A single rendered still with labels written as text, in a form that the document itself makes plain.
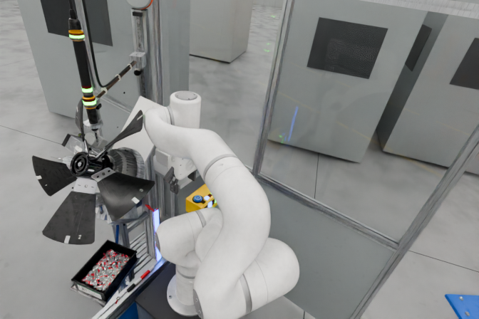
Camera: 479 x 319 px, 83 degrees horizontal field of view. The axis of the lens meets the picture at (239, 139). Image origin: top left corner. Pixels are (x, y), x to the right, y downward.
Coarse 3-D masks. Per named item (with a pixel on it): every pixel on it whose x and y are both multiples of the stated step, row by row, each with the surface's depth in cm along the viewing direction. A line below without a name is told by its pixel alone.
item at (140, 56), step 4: (136, 52) 159; (140, 52) 160; (144, 52) 162; (132, 56) 153; (136, 56) 153; (140, 56) 154; (144, 56) 159; (132, 60) 154; (136, 60) 154; (140, 60) 154; (144, 60) 159; (136, 64) 156; (140, 64) 156; (144, 64) 160
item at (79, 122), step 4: (80, 100) 137; (80, 104) 136; (76, 108) 142; (80, 108) 135; (76, 112) 142; (80, 112) 135; (80, 116) 135; (76, 120) 145; (80, 120) 134; (76, 124) 147; (80, 124) 135; (80, 128) 141; (84, 140) 131; (84, 144) 136
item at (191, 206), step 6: (204, 186) 142; (198, 192) 138; (204, 192) 138; (210, 192) 139; (186, 198) 134; (192, 198) 134; (204, 198) 135; (210, 198) 135; (186, 204) 135; (192, 204) 132; (198, 204) 131; (204, 204) 131; (216, 204) 143; (186, 210) 137; (192, 210) 134
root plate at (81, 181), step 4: (76, 180) 125; (80, 180) 126; (84, 180) 127; (88, 180) 128; (92, 180) 128; (76, 184) 125; (80, 184) 126; (84, 184) 127; (88, 184) 128; (92, 184) 128; (96, 184) 129; (76, 188) 125; (80, 188) 126; (84, 188) 127; (88, 188) 127; (92, 188) 128; (84, 192) 126; (88, 192) 127; (92, 192) 128
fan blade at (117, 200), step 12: (108, 180) 121; (120, 180) 122; (132, 180) 122; (144, 180) 121; (108, 192) 116; (120, 192) 116; (132, 192) 116; (144, 192) 116; (108, 204) 112; (120, 204) 112; (132, 204) 112; (120, 216) 109
